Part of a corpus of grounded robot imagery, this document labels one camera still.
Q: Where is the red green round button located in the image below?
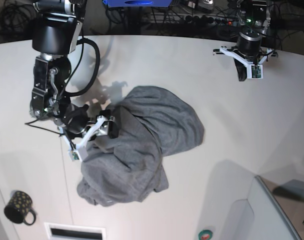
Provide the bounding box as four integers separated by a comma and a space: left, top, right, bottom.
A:
197, 229, 213, 240

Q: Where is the black mug with yellow pattern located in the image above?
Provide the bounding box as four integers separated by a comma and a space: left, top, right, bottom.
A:
3, 190, 37, 226

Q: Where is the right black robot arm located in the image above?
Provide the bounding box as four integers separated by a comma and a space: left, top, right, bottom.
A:
29, 0, 101, 140

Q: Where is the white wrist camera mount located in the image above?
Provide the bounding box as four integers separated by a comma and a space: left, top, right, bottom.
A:
59, 115, 109, 162
213, 46, 279, 80

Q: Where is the grey t-shirt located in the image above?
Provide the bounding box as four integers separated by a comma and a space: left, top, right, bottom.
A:
76, 86, 205, 207

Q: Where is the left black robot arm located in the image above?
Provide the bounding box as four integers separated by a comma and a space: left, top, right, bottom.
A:
234, 0, 272, 82

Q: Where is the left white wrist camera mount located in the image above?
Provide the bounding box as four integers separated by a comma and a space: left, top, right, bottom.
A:
213, 46, 279, 80

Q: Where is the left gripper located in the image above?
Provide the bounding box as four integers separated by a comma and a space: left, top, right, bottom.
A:
234, 28, 262, 82

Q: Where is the white slotted panel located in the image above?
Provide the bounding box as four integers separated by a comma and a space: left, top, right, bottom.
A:
44, 222, 107, 240

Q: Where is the blue box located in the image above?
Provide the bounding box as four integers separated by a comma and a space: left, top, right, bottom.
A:
102, 0, 172, 8

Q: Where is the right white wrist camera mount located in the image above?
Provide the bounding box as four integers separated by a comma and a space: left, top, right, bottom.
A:
59, 115, 109, 162

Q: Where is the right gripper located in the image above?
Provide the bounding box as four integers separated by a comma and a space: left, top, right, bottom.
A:
63, 104, 119, 139

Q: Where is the black power strip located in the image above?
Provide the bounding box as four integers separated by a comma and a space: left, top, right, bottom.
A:
183, 15, 238, 27

